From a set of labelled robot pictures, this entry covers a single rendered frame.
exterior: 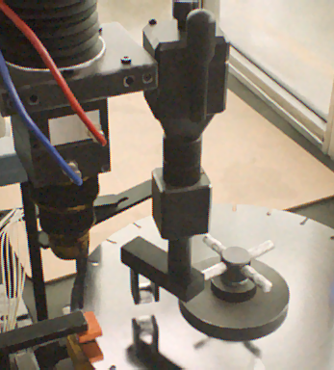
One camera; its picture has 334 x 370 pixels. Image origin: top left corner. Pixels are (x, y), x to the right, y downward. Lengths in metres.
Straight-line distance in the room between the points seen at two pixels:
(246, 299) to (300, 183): 0.59
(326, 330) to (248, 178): 0.60
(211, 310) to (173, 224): 0.14
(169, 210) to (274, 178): 0.72
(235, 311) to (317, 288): 0.10
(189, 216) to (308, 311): 0.20
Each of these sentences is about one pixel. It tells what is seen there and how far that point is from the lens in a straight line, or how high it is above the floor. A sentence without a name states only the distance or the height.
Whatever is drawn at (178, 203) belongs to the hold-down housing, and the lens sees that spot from 0.62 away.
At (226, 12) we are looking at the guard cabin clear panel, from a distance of 1.72.
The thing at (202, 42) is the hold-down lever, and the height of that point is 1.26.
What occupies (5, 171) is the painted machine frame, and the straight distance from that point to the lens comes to 0.84.
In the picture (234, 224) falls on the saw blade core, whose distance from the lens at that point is 0.88.
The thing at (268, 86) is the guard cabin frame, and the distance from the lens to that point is 1.56.
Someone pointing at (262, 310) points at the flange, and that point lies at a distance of 0.76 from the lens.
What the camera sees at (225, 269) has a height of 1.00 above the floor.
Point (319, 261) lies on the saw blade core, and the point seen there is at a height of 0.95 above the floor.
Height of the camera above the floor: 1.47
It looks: 37 degrees down
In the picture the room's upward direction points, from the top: 1 degrees counter-clockwise
